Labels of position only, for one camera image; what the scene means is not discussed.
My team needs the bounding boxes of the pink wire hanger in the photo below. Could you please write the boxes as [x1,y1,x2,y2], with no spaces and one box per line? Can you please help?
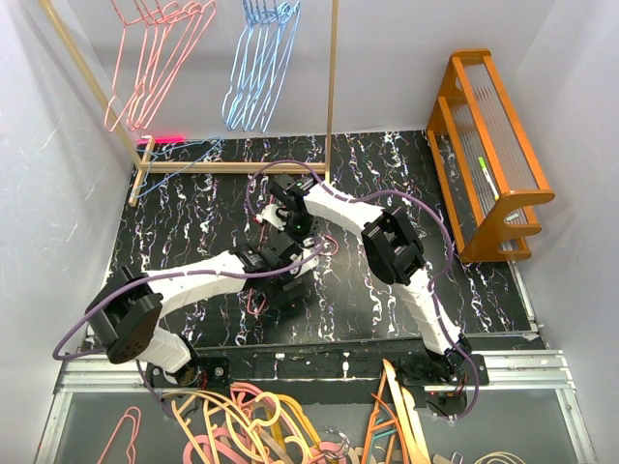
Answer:
[235,232,339,317]
[133,1,217,130]

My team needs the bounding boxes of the blue hanger hung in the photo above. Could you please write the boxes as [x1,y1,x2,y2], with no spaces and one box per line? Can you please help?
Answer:
[242,1,299,133]
[256,1,301,133]
[230,0,280,131]

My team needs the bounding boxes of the light blue wire hanger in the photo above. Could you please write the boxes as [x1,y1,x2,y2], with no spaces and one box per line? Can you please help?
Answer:
[236,0,286,132]

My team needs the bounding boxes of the pink wire hanger hung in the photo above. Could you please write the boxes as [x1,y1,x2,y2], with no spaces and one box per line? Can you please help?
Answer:
[103,1,164,131]

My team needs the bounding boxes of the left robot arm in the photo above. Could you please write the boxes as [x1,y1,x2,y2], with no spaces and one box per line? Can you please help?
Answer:
[87,233,320,386]

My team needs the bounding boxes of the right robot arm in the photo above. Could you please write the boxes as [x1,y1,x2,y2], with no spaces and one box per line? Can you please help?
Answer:
[254,174,471,384]

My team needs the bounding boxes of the pile of plastic hangers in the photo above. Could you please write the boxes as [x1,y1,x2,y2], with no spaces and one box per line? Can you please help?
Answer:
[162,382,362,463]

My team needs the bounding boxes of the wooden hangers pile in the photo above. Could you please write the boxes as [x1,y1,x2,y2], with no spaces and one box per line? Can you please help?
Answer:
[360,358,521,464]

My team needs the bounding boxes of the pink plastic marker strip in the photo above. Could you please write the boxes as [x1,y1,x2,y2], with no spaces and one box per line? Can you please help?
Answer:
[135,136,186,146]

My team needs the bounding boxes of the orange wooden shelf rack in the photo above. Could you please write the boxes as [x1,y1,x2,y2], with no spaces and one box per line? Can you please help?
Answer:
[427,48,555,263]

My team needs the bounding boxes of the green white pen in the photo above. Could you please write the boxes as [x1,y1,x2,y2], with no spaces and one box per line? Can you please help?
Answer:
[478,157,499,200]

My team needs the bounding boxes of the pink hanger on glass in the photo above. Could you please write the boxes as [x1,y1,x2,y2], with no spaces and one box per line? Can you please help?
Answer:
[96,405,142,464]

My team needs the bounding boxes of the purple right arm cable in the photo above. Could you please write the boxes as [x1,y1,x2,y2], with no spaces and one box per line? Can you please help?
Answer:
[245,159,481,421]

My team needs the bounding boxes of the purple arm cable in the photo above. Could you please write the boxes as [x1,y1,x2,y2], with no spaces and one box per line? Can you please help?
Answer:
[245,159,481,421]
[51,236,325,420]

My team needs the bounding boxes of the wooden clothes rack frame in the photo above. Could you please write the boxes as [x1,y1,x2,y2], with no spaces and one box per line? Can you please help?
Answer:
[39,1,339,179]

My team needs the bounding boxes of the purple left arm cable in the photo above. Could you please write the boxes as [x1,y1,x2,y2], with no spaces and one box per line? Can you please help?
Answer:
[51,236,325,420]

